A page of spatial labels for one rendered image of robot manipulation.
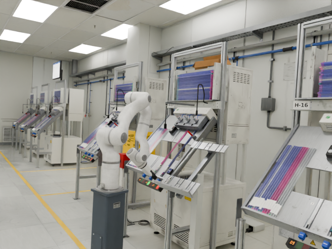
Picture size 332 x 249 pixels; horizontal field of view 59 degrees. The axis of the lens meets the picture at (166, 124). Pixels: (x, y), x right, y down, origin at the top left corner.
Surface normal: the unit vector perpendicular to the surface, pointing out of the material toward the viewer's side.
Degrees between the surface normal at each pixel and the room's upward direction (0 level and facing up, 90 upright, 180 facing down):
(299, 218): 44
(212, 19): 90
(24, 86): 90
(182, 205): 90
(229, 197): 90
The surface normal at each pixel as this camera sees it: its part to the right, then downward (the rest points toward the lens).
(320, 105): -0.82, -0.03
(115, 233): 0.75, 0.06
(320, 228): -0.53, -0.74
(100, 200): -0.65, -0.01
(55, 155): 0.57, 0.05
